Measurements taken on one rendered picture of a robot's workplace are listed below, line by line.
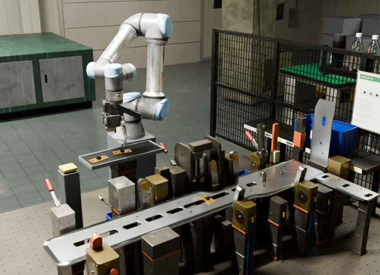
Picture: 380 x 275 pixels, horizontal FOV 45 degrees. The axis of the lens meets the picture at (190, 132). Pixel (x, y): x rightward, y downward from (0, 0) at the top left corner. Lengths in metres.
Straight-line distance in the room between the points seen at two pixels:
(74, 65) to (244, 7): 2.53
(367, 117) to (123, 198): 1.38
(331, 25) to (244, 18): 1.72
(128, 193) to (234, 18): 5.25
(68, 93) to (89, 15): 2.71
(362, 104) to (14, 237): 1.91
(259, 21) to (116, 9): 3.51
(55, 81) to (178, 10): 4.08
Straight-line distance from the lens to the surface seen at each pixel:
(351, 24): 7.94
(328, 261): 2.28
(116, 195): 1.94
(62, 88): 6.78
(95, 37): 9.27
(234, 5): 6.93
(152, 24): 2.34
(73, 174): 2.01
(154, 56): 2.35
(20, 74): 6.59
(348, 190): 2.26
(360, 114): 2.65
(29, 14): 8.70
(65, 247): 1.78
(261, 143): 2.37
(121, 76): 2.01
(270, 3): 7.01
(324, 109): 2.43
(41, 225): 2.55
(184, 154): 2.13
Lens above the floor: 1.95
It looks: 19 degrees down
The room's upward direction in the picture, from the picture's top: straight up
